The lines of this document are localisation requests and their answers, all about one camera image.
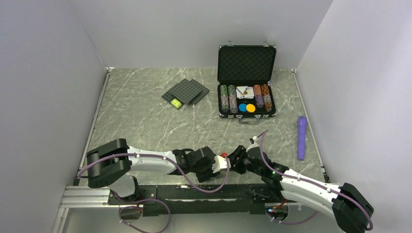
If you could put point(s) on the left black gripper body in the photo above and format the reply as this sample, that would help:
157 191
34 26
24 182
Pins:
204 173

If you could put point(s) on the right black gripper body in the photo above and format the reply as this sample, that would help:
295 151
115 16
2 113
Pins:
243 162

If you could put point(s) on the purple-grey chip stack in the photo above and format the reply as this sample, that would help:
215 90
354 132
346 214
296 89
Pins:
232 103

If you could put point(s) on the purple chip stack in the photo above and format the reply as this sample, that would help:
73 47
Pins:
259 101

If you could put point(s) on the grey chip stack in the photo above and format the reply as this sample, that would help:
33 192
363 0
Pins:
224 102

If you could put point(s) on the small chip stack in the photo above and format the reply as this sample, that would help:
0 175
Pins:
267 99

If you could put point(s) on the dark green chip stack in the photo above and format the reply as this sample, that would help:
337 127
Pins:
231 91

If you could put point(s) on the red chip stack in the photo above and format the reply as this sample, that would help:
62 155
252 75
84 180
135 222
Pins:
257 90

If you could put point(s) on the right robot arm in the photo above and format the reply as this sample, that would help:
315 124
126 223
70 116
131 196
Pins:
344 203

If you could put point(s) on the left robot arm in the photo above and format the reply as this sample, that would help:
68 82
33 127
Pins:
109 164

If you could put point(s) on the blue dealer button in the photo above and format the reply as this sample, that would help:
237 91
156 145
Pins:
243 107

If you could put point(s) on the yellow dealer button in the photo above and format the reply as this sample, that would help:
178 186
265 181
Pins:
250 108

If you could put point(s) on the playing cards deck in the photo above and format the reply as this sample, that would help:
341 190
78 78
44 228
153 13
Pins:
244 92

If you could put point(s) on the purple cylinder object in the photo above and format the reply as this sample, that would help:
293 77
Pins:
302 123

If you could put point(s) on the yellow-green dice block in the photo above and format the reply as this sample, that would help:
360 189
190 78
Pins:
176 103

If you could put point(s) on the dark foam pad top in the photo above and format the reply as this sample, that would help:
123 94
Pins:
182 91

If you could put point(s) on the black poker case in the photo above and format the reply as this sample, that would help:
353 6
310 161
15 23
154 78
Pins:
246 65

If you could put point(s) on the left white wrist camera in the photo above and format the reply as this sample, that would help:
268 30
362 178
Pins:
220 163

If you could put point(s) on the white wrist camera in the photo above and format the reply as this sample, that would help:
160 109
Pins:
254 143
220 163

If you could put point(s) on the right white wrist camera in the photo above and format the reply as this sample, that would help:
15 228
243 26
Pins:
254 143

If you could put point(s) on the black base frame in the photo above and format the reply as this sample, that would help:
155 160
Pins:
183 199

